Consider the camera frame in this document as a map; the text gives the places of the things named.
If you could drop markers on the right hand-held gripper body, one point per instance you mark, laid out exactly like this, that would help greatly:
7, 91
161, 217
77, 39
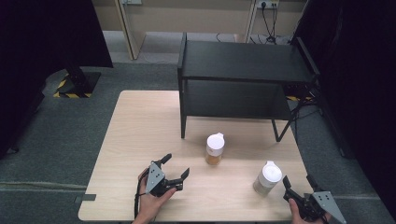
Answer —
327, 203

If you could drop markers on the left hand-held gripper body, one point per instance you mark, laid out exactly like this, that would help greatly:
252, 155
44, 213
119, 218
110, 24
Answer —
155, 179

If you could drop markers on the jar with pale powder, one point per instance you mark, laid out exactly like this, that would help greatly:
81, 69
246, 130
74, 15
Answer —
267, 179

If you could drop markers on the jar with yellow powder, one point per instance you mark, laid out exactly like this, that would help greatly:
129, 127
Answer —
214, 149

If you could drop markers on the black two-tier shelf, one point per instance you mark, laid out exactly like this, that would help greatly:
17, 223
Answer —
243, 59

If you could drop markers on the person's left hand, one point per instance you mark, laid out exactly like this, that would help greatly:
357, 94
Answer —
151, 203

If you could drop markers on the person's right hand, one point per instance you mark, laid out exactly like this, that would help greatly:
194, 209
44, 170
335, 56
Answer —
297, 217

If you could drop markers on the grey floor tape strip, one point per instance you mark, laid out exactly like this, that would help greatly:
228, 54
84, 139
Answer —
85, 198

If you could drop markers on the black stand base hazard tape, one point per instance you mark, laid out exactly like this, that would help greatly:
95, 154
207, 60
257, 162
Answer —
79, 84

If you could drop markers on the black curtain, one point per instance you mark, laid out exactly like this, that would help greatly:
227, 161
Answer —
361, 77
37, 46

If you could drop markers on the beige partition post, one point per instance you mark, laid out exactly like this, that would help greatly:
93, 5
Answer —
250, 21
134, 34

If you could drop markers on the white wall socket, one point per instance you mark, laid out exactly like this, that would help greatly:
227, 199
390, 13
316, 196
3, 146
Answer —
267, 2

